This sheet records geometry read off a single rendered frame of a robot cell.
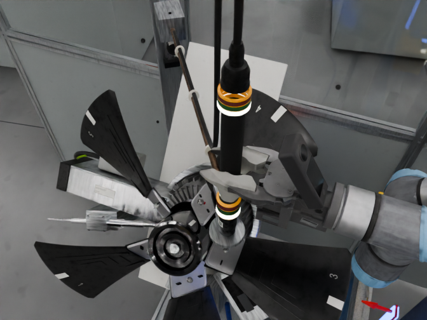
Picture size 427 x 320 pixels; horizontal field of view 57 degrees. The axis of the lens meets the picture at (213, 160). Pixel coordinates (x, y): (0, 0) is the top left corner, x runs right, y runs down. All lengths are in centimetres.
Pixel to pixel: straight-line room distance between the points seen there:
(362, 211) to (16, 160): 247
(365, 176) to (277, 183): 107
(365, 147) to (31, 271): 174
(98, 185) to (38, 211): 147
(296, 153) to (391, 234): 18
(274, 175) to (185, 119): 51
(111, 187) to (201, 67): 39
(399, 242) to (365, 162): 99
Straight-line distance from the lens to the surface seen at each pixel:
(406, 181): 77
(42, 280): 229
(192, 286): 93
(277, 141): 76
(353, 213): 59
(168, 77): 136
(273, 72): 101
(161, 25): 111
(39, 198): 257
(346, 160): 159
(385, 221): 60
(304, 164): 55
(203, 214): 83
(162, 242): 83
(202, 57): 105
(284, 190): 59
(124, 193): 104
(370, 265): 69
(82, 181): 109
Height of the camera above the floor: 196
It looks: 51 degrees down
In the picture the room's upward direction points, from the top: straight up
